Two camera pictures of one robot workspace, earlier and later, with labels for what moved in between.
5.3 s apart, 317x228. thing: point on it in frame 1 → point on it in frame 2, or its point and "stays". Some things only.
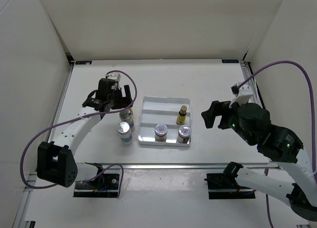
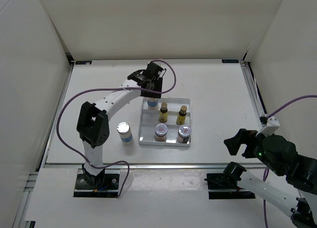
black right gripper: (218, 109) → (243, 136)
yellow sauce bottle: (181, 117) stays
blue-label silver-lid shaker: (126, 116) → (152, 103)
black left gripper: (124, 101) → (158, 84)
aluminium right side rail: (256, 98) stays
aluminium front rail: (171, 166) stays
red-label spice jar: (184, 133) stays
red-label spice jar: (160, 132) stays
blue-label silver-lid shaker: (124, 130) stays
